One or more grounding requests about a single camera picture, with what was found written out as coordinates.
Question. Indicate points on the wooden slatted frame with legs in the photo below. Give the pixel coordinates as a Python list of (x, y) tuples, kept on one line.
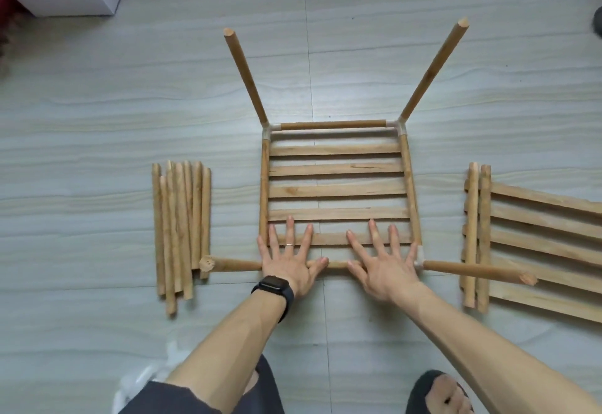
[(336, 190)]

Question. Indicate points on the wooden rod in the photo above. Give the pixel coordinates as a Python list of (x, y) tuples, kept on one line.
[(484, 221), (471, 221)]

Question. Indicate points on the wooden slatted panel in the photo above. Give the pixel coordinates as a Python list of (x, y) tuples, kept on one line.
[(541, 221)]

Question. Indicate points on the red cloth item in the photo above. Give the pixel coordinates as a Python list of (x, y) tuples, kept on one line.
[(8, 4)]

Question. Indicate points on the person's right thumb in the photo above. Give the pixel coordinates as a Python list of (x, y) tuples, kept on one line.
[(358, 275)]

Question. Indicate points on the white shoe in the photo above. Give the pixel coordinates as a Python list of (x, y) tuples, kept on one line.
[(136, 378)]

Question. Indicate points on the black slipper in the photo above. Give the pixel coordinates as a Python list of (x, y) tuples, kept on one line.
[(416, 397)]

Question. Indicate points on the person's left thumb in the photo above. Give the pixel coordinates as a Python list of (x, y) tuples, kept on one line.
[(316, 268)]

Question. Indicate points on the person's right forearm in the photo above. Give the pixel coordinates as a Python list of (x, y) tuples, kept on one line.
[(484, 357)]

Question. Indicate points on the person's left little finger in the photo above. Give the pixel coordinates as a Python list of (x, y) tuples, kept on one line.
[(262, 250)]

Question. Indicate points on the black smartwatch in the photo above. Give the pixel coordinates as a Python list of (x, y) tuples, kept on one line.
[(275, 289)]

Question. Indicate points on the person's left hand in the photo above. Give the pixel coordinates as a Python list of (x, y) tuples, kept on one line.
[(287, 270)]

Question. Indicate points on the person's right hand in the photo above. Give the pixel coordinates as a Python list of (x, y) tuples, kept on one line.
[(388, 275)]

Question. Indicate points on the person's right little finger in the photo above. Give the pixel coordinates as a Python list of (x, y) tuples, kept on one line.
[(412, 256)]

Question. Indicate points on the pile of wooden rods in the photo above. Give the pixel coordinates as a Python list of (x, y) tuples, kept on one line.
[(181, 230)]

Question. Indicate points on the dark round object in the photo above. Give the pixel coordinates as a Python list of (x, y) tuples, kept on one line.
[(598, 22)]

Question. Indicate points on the person's right middle finger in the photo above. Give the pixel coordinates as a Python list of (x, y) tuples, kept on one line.
[(377, 239)]

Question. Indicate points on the person's right foot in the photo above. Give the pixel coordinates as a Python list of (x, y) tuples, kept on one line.
[(444, 397)]

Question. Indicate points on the person's left middle finger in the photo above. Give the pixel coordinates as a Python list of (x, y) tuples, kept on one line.
[(289, 235)]

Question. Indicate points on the dark grey shorts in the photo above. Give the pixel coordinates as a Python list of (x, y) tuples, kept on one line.
[(164, 399)]

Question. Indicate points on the person's left forearm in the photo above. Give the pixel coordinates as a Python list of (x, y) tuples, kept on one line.
[(230, 348)]

